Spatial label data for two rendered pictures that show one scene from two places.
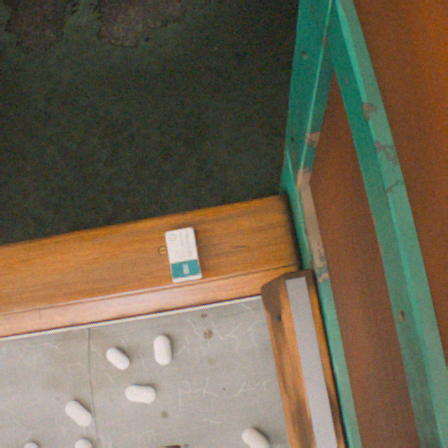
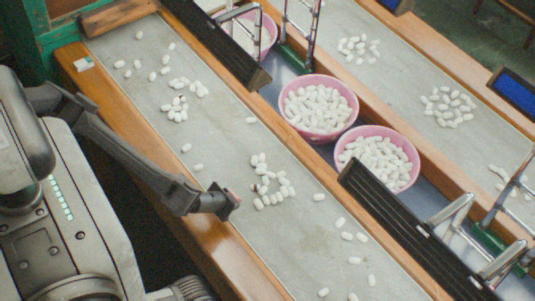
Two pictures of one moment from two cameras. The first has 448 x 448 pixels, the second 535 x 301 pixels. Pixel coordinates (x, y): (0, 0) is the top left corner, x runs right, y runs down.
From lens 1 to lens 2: 1.75 m
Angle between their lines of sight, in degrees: 48
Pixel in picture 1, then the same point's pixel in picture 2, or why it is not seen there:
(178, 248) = (82, 63)
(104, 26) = not seen: outside the picture
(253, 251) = (76, 51)
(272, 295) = (88, 28)
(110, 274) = (99, 81)
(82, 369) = (137, 83)
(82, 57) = not seen: outside the picture
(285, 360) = (108, 19)
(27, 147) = not seen: outside the picture
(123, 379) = (134, 72)
